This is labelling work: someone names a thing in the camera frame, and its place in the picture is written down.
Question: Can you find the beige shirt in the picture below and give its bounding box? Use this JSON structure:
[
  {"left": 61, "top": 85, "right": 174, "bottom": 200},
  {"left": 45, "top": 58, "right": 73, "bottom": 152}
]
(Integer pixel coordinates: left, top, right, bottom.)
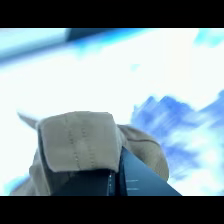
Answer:
[{"left": 9, "top": 110, "right": 170, "bottom": 197}]

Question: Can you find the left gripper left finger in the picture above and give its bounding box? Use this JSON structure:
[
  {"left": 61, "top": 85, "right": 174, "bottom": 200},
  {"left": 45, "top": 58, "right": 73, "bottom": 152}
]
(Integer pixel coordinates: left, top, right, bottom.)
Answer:
[{"left": 52, "top": 168, "right": 116, "bottom": 197}]

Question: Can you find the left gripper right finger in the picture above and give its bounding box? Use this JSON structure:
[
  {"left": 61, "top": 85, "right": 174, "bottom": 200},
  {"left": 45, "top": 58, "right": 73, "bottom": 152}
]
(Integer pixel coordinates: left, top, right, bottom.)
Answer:
[{"left": 116, "top": 145, "right": 183, "bottom": 197}]

